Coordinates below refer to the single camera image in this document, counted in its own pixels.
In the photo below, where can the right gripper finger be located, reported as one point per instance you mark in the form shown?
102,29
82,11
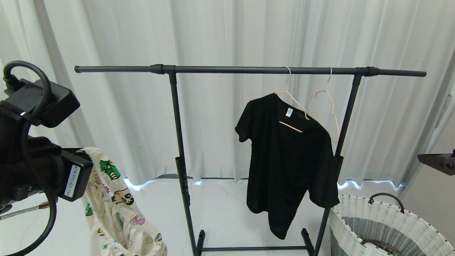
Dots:
442,163

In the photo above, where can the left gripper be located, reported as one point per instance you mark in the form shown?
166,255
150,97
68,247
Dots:
35,174

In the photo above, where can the cream printed garment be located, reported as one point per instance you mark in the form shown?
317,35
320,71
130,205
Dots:
113,213

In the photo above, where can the pink clothes hanger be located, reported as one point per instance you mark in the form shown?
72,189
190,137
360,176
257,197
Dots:
332,103
295,102

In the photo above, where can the black garment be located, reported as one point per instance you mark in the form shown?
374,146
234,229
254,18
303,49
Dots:
288,167

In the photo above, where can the white laundry basket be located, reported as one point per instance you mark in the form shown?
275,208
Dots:
355,220

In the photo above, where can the black clothes rack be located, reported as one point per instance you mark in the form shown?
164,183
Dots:
231,70

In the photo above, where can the white curtain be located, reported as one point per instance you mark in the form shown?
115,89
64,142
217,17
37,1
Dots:
227,32

